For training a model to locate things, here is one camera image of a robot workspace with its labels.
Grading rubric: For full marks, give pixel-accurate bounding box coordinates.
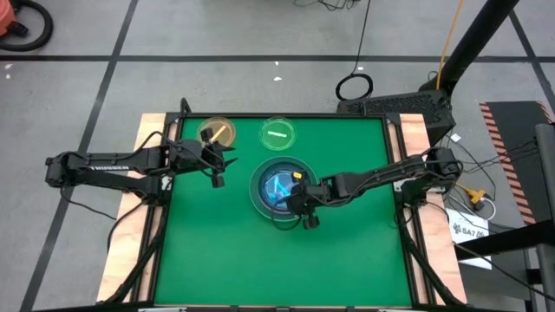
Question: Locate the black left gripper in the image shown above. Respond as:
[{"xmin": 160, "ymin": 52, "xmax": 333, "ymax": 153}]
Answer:
[{"xmin": 172, "ymin": 127, "xmax": 239, "ymax": 189}]

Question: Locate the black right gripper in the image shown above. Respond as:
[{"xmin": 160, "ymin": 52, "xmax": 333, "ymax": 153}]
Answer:
[{"xmin": 283, "ymin": 172, "xmax": 327, "ymax": 231}]

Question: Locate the dark teal plastic plate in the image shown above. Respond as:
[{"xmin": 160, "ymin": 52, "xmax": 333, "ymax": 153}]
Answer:
[{"xmin": 254, "ymin": 159, "xmax": 314, "ymax": 218}]

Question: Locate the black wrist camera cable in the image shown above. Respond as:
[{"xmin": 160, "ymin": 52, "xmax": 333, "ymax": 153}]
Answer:
[{"xmin": 271, "ymin": 210, "xmax": 305, "ymax": 232}]

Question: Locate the black table frame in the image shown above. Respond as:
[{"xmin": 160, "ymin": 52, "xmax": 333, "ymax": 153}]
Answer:
[{"xmin": 101, "ymin": 97, "xmax": 469, "ymax": 309}]

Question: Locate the black vacuum hose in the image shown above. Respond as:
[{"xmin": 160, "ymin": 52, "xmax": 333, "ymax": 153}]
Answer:
[{"xmin": 0, "ymin": 0, "xmax": 54, "ymax": 53}]

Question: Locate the black hazard striped mat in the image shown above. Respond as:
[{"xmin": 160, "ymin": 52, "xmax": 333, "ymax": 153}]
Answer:
[{"xmin": 478, "ymin": 100, "xmax": 555, "ymax": 226}]

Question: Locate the black computer case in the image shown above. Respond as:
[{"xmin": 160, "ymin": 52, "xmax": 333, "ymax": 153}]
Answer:
[{"xmin": 336, "ymin": 89, "xmax": 456, "ymax": 146}]

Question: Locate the small orange transparent plate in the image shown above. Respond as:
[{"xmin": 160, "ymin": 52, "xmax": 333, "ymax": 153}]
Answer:
[{"xmin": 197, "ymin": 115, "xmax": 238, "ymax": 149}]

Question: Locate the yellow cable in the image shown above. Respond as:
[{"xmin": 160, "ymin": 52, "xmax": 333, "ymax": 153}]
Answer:
[{"xmin": 435, "ymin": 0, "xmax": 466, "ymax": 90}]

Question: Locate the black coiled floor cable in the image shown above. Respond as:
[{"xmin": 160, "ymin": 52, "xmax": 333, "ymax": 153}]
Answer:
[{"xmin": 335, "ymin": 0, "xmax": 375, "ymax": 102}]

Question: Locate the black metal beam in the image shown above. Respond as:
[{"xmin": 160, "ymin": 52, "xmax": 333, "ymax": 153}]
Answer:
[{"xmin": 454, "ymin": 218, "xmax": 555, "ymax": 262}]

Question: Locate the white paper sign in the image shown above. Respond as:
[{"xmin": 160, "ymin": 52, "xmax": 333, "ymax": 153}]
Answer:
[{"xmin": 445, "ymin": 207, "xmax": 493, "ymax": 270}]

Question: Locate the black cable tangle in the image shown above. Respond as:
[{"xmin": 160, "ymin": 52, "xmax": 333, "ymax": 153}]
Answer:
[{"xmin": 293, "ymin": 0, "xmax": 362, "ymax": 12}]

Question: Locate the orange shop vacuum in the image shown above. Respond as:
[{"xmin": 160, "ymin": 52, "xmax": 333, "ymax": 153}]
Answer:
[{"xmin": 0, "ymin": 0, "xmax": 16, "ymax": 38}]

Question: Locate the yellow plug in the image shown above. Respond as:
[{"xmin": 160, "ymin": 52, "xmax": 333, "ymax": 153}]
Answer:
[{"xmin": 466, "ymin": 186, "xmax": 489, "ymax": 205}]

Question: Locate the wooden side board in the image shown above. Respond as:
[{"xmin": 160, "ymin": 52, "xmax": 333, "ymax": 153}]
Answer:
[
  {"xmin": 96, "ymin": 113, "xmax": 175, "ymax": 304},
  {"xmin": 397, "ymin": 113, "xmax": 468, "ymax": 305}
]

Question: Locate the small green transparent plate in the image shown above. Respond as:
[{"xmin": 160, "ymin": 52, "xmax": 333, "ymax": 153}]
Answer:
[{"xmin": 258, "ymin": 115, "xmax": 297, "ymax": 152}]

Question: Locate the small pink transparent plate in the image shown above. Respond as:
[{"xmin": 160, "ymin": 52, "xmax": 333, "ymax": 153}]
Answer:
[{"xmin": 258, "ymin": 169, "xmax": 300, "ymax": 213}]

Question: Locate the white cable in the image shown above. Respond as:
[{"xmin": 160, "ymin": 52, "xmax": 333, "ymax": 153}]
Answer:
[{"xmin": 475, "ymin": 197, "xmax": 498, "ymax": 222}]

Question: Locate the grey metal post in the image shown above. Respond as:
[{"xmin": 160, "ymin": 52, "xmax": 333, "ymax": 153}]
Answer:
[{"xmin": 533, "ymin": 123, "xmax": 555, "ymax": 312}]

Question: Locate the black camera pole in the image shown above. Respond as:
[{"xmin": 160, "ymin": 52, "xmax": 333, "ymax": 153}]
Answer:
[{"xmin": 427, "ymin": 0, "xmax": 519, "ymax": 94}]

